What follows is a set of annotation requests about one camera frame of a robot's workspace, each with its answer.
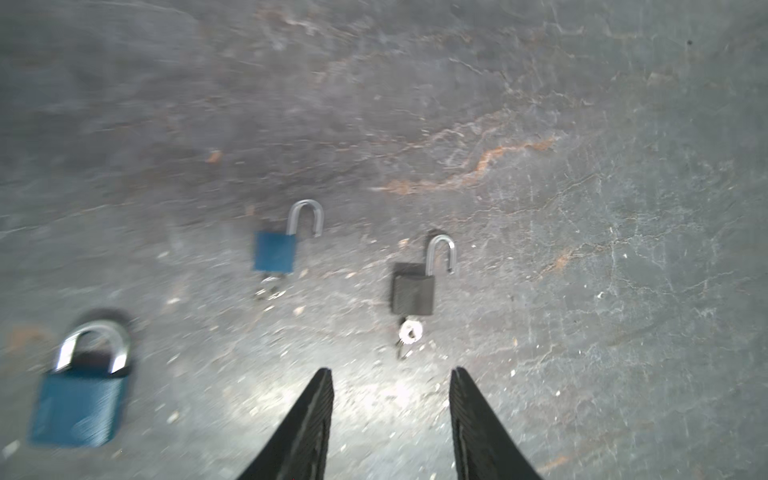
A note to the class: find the blue padlock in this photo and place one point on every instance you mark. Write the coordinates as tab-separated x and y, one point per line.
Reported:
81	406

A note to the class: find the teal padlock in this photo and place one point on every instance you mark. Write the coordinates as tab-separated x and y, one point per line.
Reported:
275	252

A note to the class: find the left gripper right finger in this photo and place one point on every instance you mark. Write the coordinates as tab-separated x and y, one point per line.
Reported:
483	448

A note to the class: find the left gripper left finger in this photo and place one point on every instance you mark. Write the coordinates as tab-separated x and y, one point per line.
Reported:
298	448

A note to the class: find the black padlock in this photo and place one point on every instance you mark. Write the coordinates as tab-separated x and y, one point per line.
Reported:
413	291

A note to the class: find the key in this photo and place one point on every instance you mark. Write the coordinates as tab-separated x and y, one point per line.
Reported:
410	333
271	287

